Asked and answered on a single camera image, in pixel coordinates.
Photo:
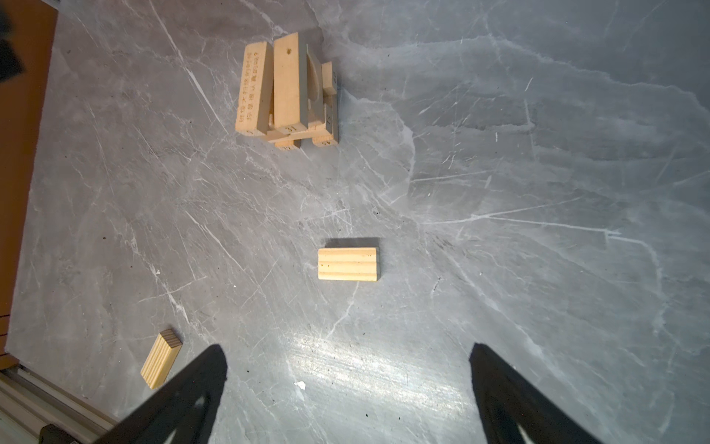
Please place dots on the ribbed wood block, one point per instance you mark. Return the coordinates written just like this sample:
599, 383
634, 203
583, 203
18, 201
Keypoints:
348, 264

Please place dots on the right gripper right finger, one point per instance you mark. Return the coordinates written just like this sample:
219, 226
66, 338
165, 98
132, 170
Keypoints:
512, 410

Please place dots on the wood arch block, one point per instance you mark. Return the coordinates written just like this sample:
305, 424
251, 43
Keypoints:
314, 78

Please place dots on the aluminium rail frame front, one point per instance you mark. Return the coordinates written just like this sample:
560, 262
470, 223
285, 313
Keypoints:
29, 403

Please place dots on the wood block angled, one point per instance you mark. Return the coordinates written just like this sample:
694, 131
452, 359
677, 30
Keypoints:
330, 79

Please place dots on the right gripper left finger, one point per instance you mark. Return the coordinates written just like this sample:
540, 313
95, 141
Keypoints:
183, 410

